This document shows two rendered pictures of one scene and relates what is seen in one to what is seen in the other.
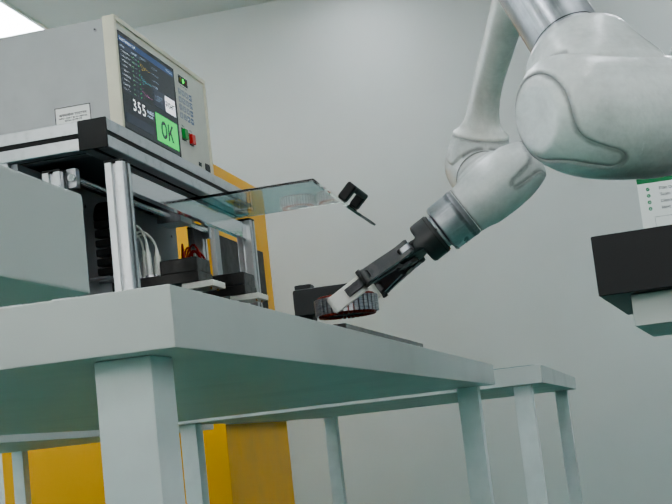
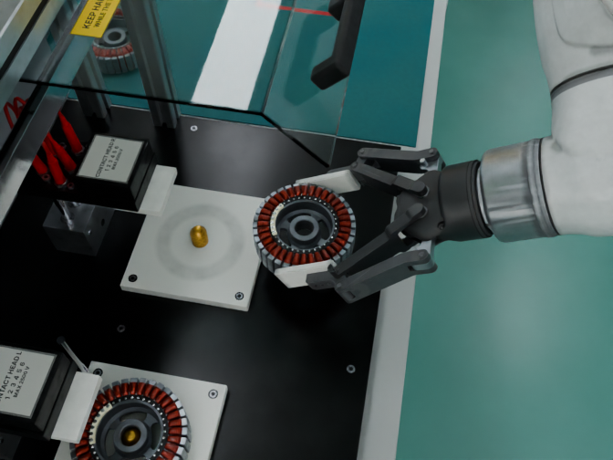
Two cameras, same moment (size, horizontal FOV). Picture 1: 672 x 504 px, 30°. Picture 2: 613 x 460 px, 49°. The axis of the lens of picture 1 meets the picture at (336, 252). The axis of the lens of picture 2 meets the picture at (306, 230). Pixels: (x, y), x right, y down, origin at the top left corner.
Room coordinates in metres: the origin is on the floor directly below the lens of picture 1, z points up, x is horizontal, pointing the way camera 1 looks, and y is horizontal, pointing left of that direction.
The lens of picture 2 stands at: (1.78, 0.01, 1.47)
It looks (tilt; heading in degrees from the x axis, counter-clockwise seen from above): 57 degrees down; 358
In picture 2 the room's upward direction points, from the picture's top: straight up
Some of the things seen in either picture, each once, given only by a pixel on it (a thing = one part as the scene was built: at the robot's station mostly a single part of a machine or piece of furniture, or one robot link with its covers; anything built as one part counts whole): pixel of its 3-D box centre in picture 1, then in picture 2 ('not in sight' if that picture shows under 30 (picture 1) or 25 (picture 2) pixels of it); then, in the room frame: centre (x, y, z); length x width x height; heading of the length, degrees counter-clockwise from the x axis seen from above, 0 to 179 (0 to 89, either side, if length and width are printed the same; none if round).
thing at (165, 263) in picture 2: not in sight; (201, 243); (2.21, 0.12, 0.78); 0.15 x 0.15 x 0.01; 77
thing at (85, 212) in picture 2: not in sight; (81, 214); (2.24, 0.26, 0.80); 0.08 x 0.05 x 0.06; 167
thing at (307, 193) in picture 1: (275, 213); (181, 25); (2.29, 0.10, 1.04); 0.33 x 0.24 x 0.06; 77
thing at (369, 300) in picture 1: (346, 305); (304, 231); (2.18, -0.01, 0.84); 0.11 x 0.11 x 0.04
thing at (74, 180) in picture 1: (148, 208); not in sight; (2.13, 0.31, 1.04); 0.62 x 0.02 x 0.03; 167
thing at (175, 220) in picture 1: (174, 213); not in sight; (2.24, 0.29, 1.05); 0.06 x 0.04 x 0.04; 167
